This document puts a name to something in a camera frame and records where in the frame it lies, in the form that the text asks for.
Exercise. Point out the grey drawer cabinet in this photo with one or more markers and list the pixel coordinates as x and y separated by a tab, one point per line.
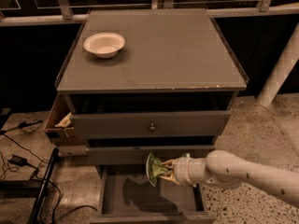
173	60

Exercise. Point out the grey bottom drawer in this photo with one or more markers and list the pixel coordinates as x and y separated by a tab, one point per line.
127	197

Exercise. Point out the grey middle drawer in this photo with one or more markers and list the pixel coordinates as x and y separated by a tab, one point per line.
138	155

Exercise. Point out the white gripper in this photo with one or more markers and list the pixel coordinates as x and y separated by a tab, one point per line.
180	171

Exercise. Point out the black metal stand bar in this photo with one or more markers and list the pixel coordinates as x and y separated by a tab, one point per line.
43	186

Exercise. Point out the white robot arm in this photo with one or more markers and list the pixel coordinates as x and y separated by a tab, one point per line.
224	170

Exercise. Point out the top drawer metal knob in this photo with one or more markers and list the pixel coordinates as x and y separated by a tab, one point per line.
152	128

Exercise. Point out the white cylindrical post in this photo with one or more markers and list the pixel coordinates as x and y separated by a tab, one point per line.
286	62

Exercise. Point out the grey top drawer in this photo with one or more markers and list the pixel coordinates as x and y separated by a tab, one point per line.
136	125

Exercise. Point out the green jalapeno chip bag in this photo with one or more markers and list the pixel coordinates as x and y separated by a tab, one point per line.
154	168

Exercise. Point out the grey drawer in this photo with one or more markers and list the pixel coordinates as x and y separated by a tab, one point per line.
127	197
138	155
136	125

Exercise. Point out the white paper bowl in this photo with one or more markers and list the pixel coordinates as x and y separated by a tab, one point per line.
104	45

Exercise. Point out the brown cardboard box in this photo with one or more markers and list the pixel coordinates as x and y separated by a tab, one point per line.
61	132

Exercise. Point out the metal railing frame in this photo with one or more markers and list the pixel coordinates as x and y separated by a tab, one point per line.
34	12

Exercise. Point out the black power adapter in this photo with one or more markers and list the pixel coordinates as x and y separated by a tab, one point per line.
16	160

